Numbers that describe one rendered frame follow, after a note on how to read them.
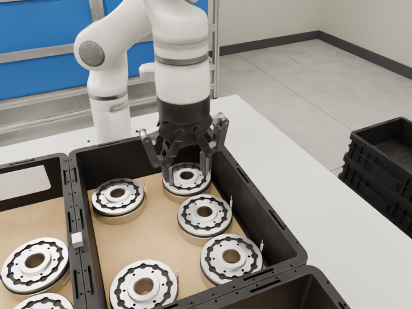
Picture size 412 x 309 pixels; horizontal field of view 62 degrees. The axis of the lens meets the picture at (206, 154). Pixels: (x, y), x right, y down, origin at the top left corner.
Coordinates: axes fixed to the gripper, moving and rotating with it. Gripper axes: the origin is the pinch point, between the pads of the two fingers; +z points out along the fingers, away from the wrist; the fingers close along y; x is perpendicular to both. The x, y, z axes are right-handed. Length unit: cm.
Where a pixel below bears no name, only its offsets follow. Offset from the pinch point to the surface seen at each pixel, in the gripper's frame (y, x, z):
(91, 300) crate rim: -18.1, -14.2, 4.5
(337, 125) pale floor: 159, 120, 98
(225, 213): 6.8, -1.3, 11.7
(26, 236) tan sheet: -28.5, 10.1, 14.4
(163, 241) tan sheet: -5.5, -0.8, 14.5
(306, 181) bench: 40, 14, 28
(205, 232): 1.4, -4.2, 11.3
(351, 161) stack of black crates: 82, 37, 49
